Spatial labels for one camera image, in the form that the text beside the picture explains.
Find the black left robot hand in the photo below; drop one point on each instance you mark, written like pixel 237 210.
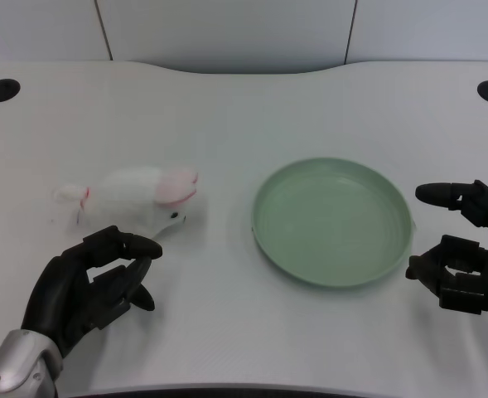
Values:
pixel 63 286

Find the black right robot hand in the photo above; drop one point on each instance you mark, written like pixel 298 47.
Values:
pixel 475 265

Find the white rabbit doll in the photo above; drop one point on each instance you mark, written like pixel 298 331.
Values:
pixel 131 199

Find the green plate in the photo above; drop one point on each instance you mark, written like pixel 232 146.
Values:
pixel 332 221

